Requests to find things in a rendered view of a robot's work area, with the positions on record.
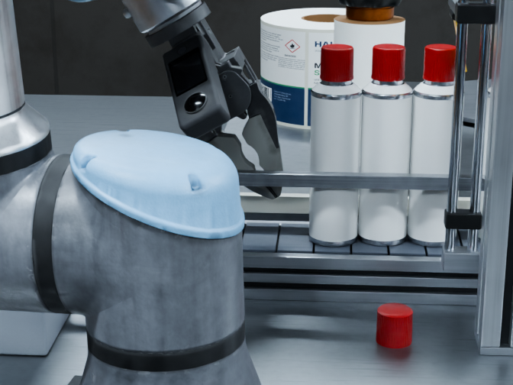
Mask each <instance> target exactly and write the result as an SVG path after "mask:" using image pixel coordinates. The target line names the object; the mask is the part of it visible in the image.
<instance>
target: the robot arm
mask: <svg viewBox="0 0 513 385"><path fill-rule="evenodd" d="M122 2H123V4H124V6H125V7H126V9H124V10H123V15H124V16H125V17H126V18H130V17H132V18H133V20H134V23H135V24H136V25H137V28H138V29H139V31H140V32H141V33H148V35H146V36H145V38H146V39H147V41H148V43H149V45H150V46H151V48H153V47H156V46H158V45H161V44H163V43H165V42H166V41H169V43H170V45H171V47H172V49H171V50H170V51H168V52H166V53H165V54H164V55H163V61H164V64H165V67H166V74H167V77H168V80H169V87H170V90H171V93H172V97H173V102H174V106H175V110H176V115H177V118H178V123H179V127H180V129H181V130H182V131H183V132H184V133H185V135H186V136H184V135H181V134H174V133H169V132H163V131H149V130H128V131H116V130H114V131H103V132H99V133H95V134H90V135H88V136H86V137H84V138H82V139H81V140H79V141H78V142H77V143H76V145H75V147H74V149H73V152H72V153H71V154H55V153H54V152H53V148H52V141H51V135H50V123H49V121H48V120H47V119H46V118H45V117H44V116H43V115H42V114H41V113H39V112H38V111H36V110H35V109H34V108H32V107H31V106H29V104H27V103H26V102H25V97H24V86H23V79H22V73H21V61H20V55H19V49H18V37H17V31H16V24H15V13H14V6H13V0H0V310H7V311H20V312H46V313H62V314H74V315H84V316H85V325H86V333H87V345H88V357H87V359H86V363H85V368H84V371H83V374H82V379H81V382H80V385H262V384H261V382H260V379H259V377H258V374H257V371H256V369H255V367H254V365H253V361H252V359H251V356H250V353H249V351H248V349H247V345H246V337H245V311H244V262H243V238H242V230H243V228H244V222H245V218H244V211H243V209H242V207H241V205H240V186H239V177H238V173H237V170H256V168H255V165H254V164H253V163H251V162H250V161H249V160H248V159H247V158H246V157H245V156H244V153H243V151H242V143H241V142H240V140H239V138H238V137H237V135H235V134H228V133H225V132H224V131H223V130H222V125H223V124H225V123H227V122H228V121H229V120H231V119H232V118H235V117H238V118H241V119H245V118H247V114H248V116H249V118H248V120H247V123H246V124H245V126H244V129H243V132H242V135H243V137H244V140H245V141H246V143H247V144H248V145H250V146H251V147H252V148H253V149H254V150H255V151H256V152H257V154H258V157H259V165H260V166H261V167H262V168H263V169H264V170H277V171H283V167H282V155H281V149H280V145H279V138H278V130H277V122H276V113H275V110H274V107H273V104H272V103H271V101H270V99H269V97H268V96H267V95H266V94H264V93H263V92H262V89H263V87H262V85H261V84H260V81H259V80H258V79H257V76H256V75H255V73H254V71H253V70H252V68H251V66H250V64H249V63H248V61H247V59H246V57H245V56H244V54H243V52H242V51H241V49H240V47H236V48H235V49H233V50H231V51H229V52H228V53H225V52H224V51H223V49H222V48H221V45H220V44H219V43H218V40H217V39H216V37H215V35H214V34H213V32H212V30H211V28H210V27H209V25H208V23H207V21H206V20H205V18H206V17H207V16H208V15H209V14H211V11H210V10H209V8H208V6H207V5H206V3H205V2H201V0H122ZM243 67H244V69H245V70H246V71H247V74H248V75H249V77H250V79H251V80H252V83H250V81H249V79H248V78H247V77H246V76H245V75H244V72H243ZM246 110H247V112H246Z"/></svg>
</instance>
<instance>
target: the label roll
mask: <svg viewBox="0 0 513 385"><path fill-rule="evenodd" d="M345 14H346V9H345V8H299V9H289V10H283V11H274V12H271V13H268V14H265V15H263V16H262V17H261V33H260V84H261V85H262V87H263V89H262V92H263V93H264V94H266V95H267V96H268V97H269V99H270V101H271V103H272V104H273V107H274V110H275V113H276V122H277V124H278V125H284V126H288V127H292V128H304V129H311V89H312V88H313V87H314V86H315V85H317V84H318V83H319V82H320V81H321V79H320V75H321V47H322V46H324V45H327V44H333V43H334V18H335V17H337V16H340V15H345Z"/></svg>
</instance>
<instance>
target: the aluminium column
mask: <svg viewBox="0 0 513 385"><path fill-rule="evenodd" d="M474 334H475V337H476V343H477V345H478V349H479V353H480V354H484V355H508V356H513V0H497V2H496V13H495V36H494V47H493V59H492V81H491V93H490V105H489V127H488V139H487V151H486V172H485V184H484V196H483V207H482V230H481V241H480V253H479V275H478V287H477V299H476V321H475V332H474Z"/></svg>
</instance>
